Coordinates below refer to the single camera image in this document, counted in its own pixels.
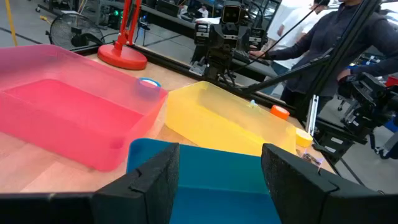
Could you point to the black floor fan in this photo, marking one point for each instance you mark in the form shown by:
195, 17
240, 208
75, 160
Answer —
66, 31

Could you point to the blue tape roll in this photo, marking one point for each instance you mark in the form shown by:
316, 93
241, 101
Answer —
149, 83

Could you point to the orange tape roll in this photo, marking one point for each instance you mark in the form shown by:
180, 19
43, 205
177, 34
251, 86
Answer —
279, 112

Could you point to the yellow tape roll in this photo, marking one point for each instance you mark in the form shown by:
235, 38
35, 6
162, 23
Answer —
303, 137

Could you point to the yellow plastic bin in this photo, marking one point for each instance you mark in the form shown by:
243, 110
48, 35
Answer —
217, 118

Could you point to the pink plastic bin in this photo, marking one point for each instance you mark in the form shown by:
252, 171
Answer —
71, 112

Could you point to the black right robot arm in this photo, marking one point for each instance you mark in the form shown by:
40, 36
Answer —
217, 65

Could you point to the teal plastic bin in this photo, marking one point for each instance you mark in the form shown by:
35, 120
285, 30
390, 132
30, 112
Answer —
217, 180

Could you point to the purple staple remover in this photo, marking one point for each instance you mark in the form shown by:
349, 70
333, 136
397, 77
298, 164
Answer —
311, 158

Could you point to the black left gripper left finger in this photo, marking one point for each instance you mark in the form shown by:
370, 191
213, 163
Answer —
149, 186

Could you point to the red desk lamp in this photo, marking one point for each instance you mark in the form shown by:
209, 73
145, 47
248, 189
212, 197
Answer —
122, 56

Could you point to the silver metal bracket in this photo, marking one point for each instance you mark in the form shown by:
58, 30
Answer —
311, 115

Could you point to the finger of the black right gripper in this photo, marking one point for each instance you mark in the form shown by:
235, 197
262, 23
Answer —
202, 32
258, 39

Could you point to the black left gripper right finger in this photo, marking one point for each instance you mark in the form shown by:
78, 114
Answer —
298, 189

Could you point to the person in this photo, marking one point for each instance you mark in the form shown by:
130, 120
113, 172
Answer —
326, 37
203, 12
292, 25

